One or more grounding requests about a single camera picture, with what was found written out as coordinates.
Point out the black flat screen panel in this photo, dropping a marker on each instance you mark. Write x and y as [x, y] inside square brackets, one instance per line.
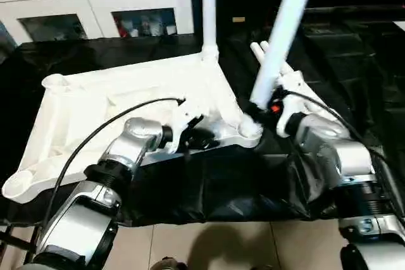
[348, 11]

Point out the white glass-door cabinet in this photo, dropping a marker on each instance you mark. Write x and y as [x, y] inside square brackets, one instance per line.
[57, 7]

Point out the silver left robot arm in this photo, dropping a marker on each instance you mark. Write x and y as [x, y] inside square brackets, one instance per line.
[133, 140]

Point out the black metal floor frame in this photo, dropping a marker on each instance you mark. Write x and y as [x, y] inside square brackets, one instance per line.
[9, 241]

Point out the black work mat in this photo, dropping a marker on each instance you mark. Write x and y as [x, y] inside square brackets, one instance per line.
[354, 61]

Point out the grey left robot leg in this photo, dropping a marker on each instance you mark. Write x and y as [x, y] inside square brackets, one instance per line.
[169, 263]

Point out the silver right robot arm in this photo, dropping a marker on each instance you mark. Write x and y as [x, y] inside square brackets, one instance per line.
[335, 150]

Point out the small yellow tag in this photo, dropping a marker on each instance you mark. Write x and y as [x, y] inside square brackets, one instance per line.
[238, 19]

